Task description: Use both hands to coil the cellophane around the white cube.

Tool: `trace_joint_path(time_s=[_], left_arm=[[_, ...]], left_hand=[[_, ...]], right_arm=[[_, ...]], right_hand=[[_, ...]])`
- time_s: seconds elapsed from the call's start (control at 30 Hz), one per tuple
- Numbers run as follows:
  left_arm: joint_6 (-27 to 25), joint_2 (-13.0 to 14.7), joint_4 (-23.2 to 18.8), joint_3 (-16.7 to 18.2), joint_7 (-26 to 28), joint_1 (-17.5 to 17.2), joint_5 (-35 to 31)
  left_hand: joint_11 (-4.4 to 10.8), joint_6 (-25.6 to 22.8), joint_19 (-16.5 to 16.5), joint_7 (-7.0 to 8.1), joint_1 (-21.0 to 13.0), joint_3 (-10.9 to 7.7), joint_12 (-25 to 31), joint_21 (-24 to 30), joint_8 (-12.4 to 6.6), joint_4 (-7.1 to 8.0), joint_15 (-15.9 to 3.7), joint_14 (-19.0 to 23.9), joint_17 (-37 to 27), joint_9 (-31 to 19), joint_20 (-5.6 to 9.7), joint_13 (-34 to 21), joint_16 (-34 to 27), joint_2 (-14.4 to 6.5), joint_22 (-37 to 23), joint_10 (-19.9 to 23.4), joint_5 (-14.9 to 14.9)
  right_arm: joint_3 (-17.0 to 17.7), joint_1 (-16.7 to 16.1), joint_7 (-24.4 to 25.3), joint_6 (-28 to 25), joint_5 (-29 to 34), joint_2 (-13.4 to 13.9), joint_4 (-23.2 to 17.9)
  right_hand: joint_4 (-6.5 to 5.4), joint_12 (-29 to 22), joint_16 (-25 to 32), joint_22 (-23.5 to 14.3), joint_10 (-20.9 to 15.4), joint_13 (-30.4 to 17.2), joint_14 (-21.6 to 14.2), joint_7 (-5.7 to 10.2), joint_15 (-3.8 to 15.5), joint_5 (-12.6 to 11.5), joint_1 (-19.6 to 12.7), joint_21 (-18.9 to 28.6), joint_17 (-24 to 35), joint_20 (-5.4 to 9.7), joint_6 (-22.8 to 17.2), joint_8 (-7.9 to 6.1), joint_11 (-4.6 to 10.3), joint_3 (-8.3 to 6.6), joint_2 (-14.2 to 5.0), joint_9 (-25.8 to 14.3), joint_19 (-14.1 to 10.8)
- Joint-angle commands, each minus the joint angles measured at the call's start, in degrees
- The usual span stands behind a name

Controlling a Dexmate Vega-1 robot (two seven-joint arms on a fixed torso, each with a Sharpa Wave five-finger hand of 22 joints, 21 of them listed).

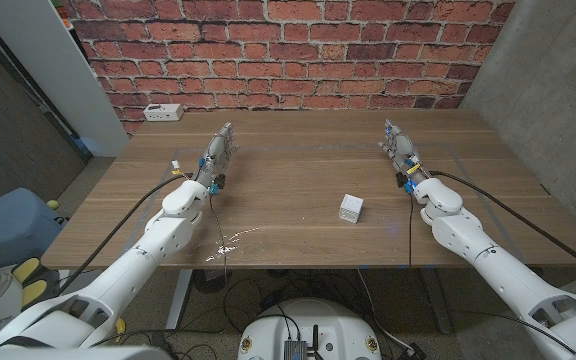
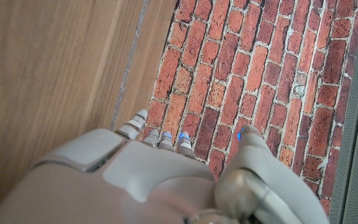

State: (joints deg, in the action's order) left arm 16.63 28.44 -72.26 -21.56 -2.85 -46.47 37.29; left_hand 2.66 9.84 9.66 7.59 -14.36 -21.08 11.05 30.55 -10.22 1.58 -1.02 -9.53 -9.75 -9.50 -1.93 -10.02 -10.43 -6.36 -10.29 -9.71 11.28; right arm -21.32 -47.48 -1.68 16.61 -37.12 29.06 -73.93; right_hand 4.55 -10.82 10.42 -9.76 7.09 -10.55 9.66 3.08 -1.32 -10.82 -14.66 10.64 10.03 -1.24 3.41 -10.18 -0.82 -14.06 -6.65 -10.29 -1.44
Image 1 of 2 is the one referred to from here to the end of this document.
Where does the red brick print backdrop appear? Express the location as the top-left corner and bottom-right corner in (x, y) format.
(62, 0), (517, 136)

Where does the white cube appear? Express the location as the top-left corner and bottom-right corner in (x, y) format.
(338, 193), (365, 224)

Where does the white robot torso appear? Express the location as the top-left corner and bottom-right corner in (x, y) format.
(236, 298), (383, 360)

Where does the white connector with yellow wires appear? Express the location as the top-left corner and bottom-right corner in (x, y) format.
(170, 159), (193, 179)

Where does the clear cellophane sheet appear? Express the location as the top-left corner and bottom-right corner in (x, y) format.
(187, 224), (264, 266)

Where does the blue-grey bin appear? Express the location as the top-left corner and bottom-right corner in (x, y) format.
(0, 187), (67, 274)

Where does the white power strip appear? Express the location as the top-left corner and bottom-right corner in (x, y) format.
(142, 103), (185, 123)

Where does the black power adapter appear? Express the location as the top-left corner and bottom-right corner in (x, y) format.
(396, 342), (427, 360)

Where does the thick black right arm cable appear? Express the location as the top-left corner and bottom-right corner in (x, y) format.
(428, 170), (576, 282)

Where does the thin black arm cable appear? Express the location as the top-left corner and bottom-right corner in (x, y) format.
(209, 193), (229, 287)
(407, 193), (414, 270)

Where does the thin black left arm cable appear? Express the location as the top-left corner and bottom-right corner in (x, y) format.
(209, 193), (229, 287)

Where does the small grey electronics box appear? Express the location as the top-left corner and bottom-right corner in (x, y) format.
(283, 339), (309, 360)

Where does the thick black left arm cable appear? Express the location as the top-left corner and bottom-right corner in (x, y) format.
(56, 172), (194, 297)

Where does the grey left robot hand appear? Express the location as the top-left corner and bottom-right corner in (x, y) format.
(194, 122), (239, 195)

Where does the grey table leg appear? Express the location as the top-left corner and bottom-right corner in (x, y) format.
(417, 268), (454, 335)

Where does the white table leg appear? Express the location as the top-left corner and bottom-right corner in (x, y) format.
(165, 269), (194, 331)

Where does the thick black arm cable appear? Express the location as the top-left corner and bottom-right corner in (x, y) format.
(56, 172), (194, 297)
(428, 170), (576, 282)

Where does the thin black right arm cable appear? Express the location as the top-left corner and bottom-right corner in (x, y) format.
(407, 193), (414, 270)

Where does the white wall panel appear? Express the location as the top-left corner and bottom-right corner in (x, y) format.
(0, 0), (129, 159)

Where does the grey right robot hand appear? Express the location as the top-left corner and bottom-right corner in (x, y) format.
(377, 118), (432, 195)

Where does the black coiled cable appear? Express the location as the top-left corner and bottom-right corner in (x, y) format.
(191, 269), (233, 295)

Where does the white floor cable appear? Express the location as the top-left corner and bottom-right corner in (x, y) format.
(356, 268), (417, 354)

